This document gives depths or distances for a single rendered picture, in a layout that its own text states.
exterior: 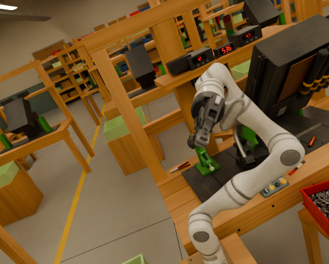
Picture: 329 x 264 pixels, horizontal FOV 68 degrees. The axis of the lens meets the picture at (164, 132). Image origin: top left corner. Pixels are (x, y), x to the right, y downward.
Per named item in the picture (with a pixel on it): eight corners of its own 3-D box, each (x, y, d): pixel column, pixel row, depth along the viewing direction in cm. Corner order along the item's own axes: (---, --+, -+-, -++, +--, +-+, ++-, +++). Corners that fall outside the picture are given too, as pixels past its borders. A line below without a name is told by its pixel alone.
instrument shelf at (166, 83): (294, 30, 151) (293, 23, 149) (165, 92, 142) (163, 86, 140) (268, 31, 173) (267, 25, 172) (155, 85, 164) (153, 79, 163)
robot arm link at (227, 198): (248, 185, 89) (254, 204, 81) (201, 225, 100) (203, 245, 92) (228, 173, 87) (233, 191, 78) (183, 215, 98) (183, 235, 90)
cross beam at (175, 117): (302, 62, 185) (300, 51, 181) (149, 139, 172) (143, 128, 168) (296, 62, 189) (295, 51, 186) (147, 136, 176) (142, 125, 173)
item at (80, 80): (123, 81, 1035) (98, 29, 942) (59, 109, 1046) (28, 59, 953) (123, 79, 1084) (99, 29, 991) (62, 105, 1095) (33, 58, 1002)
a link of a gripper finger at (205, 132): (200, 125, 48) (198, 140, 44) (207, 114, 47) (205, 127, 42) (208, 129, 48) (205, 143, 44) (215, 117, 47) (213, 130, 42)
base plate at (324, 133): (366, 124, 147) (366, 121, 146) (207, 211, 136) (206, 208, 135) (309, 107, 184) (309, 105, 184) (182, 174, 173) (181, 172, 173)
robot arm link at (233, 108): (247, 103, 54) (245, 92, 59) (201, 82, 54) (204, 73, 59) (227, 133, 59) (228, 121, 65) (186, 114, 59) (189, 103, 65)
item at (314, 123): (321, 127, 126) (320, 121, 125) (295, 140, 124) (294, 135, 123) (271, 108, 161) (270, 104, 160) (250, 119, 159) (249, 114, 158)
